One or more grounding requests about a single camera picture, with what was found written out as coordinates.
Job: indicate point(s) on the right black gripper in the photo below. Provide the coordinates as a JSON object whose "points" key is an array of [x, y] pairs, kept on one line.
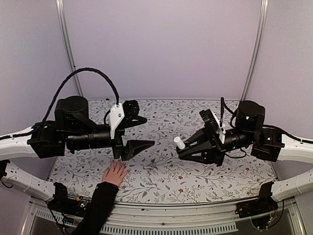
{"points": [[211, 154]]}

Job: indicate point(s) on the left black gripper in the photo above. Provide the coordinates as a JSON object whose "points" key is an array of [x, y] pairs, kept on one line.
{"points": [[129, 150]]}

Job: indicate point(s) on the white capped nail polish bottle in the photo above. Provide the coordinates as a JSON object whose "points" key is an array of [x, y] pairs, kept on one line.
{"points": [[179, 143]]}

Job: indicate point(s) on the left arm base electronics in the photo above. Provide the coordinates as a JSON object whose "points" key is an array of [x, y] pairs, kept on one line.
{"points": [[63, 207]]}

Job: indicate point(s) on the black sleeved forearm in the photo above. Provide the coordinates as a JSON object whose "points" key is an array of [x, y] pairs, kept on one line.
{"points": [[98, 210]]}

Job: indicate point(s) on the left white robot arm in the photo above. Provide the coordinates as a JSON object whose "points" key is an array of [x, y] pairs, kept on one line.
{"points": [[71, 130]]}

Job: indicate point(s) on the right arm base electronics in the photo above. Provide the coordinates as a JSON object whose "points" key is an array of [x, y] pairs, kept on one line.
{"points": [[263, 210]]}

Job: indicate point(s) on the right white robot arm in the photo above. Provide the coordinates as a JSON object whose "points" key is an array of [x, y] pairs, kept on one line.
{"points": [[267, 142]]}

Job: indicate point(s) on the person's bare hand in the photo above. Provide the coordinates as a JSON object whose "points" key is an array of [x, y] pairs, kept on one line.
{"points": [[115, 173]]}

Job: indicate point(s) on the floral patterned table mat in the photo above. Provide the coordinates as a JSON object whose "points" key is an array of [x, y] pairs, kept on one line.
{"points": [[157, 175]]}

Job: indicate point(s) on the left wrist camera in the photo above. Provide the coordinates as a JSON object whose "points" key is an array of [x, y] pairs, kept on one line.
{"points": [[118, 112]]}

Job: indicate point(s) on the metal table front rail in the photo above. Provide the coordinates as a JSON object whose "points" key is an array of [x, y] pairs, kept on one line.
{"points": [[202, 219]]}

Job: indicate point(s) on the left aluminium frame post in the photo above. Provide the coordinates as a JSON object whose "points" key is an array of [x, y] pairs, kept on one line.
{"points": [[65, 34]]}

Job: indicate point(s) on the aluminium frame post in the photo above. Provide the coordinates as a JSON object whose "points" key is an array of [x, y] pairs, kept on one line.
{"points": [[65, 34], [256, 49]]}

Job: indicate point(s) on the right aluminium frame post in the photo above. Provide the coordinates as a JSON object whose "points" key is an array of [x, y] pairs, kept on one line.
{"points": [[256, 49]]}

